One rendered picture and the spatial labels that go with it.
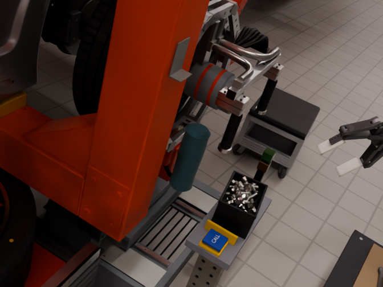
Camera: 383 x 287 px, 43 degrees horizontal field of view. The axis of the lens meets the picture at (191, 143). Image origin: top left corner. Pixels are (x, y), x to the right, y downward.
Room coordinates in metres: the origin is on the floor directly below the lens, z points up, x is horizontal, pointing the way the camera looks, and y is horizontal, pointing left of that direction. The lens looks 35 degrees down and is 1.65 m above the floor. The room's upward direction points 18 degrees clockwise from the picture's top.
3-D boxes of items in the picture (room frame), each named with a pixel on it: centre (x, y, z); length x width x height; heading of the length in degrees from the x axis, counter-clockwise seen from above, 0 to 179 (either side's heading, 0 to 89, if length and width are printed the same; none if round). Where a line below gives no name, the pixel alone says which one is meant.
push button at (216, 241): (1.20, -0.18, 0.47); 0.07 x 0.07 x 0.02; 72
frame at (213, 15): (1.57, 0.06, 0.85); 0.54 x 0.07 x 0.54; 162
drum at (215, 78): (1.54, 0.00, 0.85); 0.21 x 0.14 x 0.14; 72
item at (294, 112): (2.56, -0.46, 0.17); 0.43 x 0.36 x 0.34; 165
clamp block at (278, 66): (1.66, -0.18, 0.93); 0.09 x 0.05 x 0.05; 72
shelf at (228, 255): (1.37, -0.23, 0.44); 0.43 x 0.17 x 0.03; 162
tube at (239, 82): (1.43, -0.02, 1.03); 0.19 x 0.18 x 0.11; 72
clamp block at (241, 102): (1.34, -0.08, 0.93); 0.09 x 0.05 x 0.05; 72
